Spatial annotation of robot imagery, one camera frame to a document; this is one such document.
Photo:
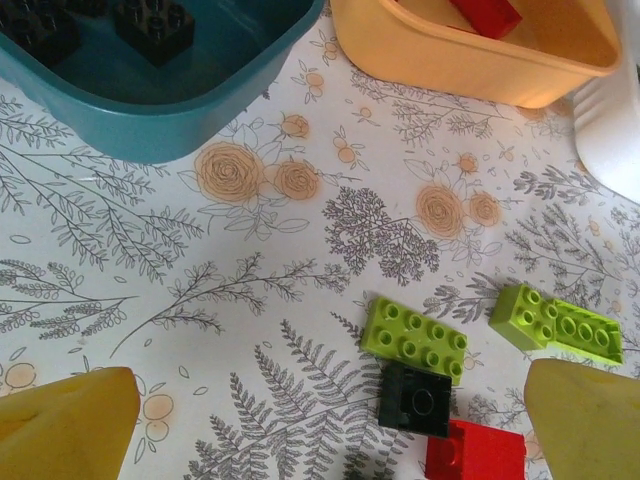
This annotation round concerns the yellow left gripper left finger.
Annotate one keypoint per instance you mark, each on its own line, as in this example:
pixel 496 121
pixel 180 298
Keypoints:
pixel 65 430

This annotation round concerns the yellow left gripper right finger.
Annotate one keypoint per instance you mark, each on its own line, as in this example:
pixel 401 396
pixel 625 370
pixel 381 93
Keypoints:
pixel 590 430

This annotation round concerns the small black lego brick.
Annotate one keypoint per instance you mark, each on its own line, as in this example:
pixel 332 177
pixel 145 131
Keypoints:
pixel 415 400

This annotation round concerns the upturned green lego brick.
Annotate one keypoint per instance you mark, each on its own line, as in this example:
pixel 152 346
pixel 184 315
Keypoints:
pixel 585 330

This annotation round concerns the red lego brick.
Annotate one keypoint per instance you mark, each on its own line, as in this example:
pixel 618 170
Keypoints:
pixel 490 17
pixel 475 452

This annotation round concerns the small green lego brick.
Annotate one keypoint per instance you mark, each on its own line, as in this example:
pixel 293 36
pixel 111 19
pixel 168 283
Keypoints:
pixel 515 310

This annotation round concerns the flat green lego plate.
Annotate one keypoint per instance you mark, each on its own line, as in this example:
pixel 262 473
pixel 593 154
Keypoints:
pixel 415 340

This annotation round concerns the floral print tablecloth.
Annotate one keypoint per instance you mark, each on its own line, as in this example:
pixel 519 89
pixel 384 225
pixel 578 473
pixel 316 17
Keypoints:
pixel 150 250

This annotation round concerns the white plastic container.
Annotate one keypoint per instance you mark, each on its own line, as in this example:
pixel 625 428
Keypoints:
pixel 615 150

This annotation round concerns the teal plastic container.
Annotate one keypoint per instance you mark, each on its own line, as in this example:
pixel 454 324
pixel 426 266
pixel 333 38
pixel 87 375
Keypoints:
pixel 150 130

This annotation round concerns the orange plastic container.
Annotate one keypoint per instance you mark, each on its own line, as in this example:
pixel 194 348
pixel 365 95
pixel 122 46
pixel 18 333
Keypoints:
pixel 450 65

